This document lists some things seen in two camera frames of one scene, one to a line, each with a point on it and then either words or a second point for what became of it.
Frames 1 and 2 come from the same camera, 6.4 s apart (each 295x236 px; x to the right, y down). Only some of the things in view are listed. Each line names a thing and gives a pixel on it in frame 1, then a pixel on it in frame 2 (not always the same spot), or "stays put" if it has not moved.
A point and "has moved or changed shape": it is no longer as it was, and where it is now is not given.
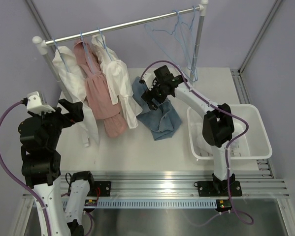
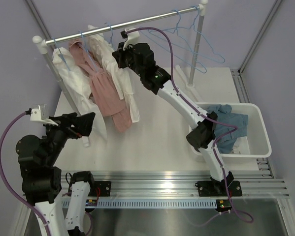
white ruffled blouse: x=118 y=82 has moved or changed shape
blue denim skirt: x=165 y=122 → x=227 y=144
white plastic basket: x=255 y=145 stays put
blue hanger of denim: x=174 y=41 → x=205 y=71
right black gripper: x=148 y=95 → x=120 y=54
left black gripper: x=75 y=111 → x=82 y=126
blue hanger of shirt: x=62 y=55 stays put
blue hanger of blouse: x=104 y=44 → x=111 y=32
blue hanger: x=188 y=37 → x=203 y=38
